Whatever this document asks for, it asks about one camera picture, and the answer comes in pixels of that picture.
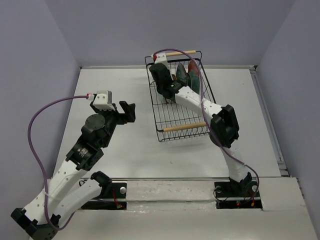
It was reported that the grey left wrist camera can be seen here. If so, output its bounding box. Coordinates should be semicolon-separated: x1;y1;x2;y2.
93;90;112;107

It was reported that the pale green plate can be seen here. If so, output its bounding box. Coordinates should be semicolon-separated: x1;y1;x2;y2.
156;93;167;104

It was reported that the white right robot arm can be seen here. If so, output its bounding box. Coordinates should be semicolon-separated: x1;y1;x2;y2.
149;63;256;197

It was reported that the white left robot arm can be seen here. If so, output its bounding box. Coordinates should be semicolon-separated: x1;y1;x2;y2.
11;101;136;240

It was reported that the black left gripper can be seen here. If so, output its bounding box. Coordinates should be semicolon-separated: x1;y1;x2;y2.
91;101;136;148

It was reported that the red teal flower plate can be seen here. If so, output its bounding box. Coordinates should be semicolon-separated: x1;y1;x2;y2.
187;60;200;94

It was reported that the large dark teal plate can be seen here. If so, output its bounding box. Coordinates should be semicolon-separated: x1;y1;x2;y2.
175;63;189;86

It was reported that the black wire dish rack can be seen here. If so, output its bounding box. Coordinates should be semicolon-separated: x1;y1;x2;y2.
144;56;210;142

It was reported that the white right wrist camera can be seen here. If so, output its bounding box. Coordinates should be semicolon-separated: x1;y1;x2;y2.
151;52;168;67

